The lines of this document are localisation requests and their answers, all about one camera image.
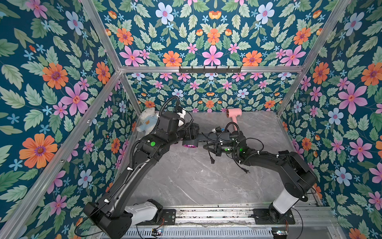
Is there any pink hair dryer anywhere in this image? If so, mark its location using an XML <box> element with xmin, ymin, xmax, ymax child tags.
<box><xmin>226</xmin><ymin>108</ymin><xmax>242</xmax><ymax>130</ymax></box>

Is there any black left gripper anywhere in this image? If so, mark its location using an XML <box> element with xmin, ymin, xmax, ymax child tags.
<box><xmin>165</xmin><ymin>123</ymin><xmax>200</xmax><ymax>146</ymax></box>

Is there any white teddy bear blue shirt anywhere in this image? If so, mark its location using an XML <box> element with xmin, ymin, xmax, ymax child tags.
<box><xmin>136</xmin><ymin>108</ymin><xmax>159</xmax><ymax>135</ymax></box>

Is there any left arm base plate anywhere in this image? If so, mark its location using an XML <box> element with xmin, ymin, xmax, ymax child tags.
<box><xmin>156</xmin><ymin>209</ymin><xmax>177</xmax><ymax>226</ymax></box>

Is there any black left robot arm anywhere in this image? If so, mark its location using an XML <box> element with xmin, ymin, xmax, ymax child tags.
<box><xmin>85</xmin><ymin>123</ymin><xmax>200</xmax><ymax>239</ymax></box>

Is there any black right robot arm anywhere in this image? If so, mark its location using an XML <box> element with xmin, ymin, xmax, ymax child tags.
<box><xmin>201</xmin><ymin>131</ymin><xmax>318</xmax><ymax>216</ymax></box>

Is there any black cord with plug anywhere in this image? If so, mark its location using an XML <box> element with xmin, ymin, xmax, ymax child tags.
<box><xmin>205</xmin><ymin>120</ymin><xmax>265</xmax><ymax>174</ymax></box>

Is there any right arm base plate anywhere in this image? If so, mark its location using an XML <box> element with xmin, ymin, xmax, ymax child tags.
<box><xmin>251</xmin><ymin>209</ymin><xmax>295</xmax><ymax>225</ymax></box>

